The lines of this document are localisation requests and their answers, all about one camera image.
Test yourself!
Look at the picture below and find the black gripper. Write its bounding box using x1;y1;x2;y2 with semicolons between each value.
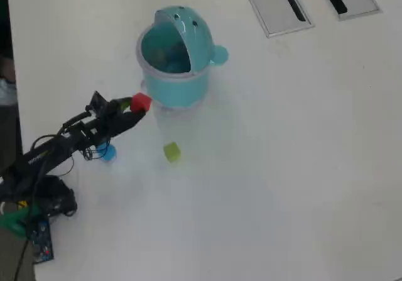
87;97;147;140

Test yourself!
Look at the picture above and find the green lego block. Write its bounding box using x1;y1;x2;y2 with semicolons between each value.
163;141;182;163

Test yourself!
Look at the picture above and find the black power cable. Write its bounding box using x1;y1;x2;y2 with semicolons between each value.
14;238;32;281

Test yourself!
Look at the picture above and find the grey paper scrap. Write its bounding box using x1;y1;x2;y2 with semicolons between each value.
148;47;169;65

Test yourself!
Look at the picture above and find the green table clamp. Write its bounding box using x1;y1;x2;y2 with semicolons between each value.
0;207;41;238

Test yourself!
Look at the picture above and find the blue circuit board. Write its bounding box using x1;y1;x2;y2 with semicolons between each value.
26;219;55;265

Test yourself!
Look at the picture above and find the person's bare ankle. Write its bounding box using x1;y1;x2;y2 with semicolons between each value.
0;54;16;84

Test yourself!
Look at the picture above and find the teal whale-shaped bin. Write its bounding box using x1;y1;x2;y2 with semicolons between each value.
135;5;229;117

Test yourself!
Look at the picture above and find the wide silver table cable hatch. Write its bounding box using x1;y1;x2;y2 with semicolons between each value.
239;0;315;38

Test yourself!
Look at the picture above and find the black wrist camera board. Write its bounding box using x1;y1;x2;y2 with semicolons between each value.
85;91;111;118

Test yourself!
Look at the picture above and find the blue lego block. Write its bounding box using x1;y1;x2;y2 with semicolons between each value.
95;143;117;162

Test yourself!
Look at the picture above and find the red lego block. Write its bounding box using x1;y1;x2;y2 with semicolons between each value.
130;93;153;112

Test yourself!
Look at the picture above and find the white sneaker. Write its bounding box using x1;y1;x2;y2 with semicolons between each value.
0;78;18;106

